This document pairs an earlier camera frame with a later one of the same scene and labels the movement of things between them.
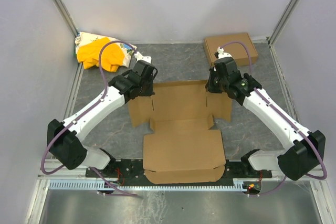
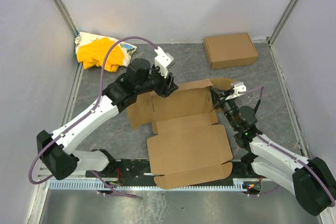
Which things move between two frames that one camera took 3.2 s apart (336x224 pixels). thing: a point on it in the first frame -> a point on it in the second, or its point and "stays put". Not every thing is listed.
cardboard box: (182, 149) stays put
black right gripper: (213, 84) -> (219, 98)
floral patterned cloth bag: (83, 38) stays put
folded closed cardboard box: (238, 52) stays put
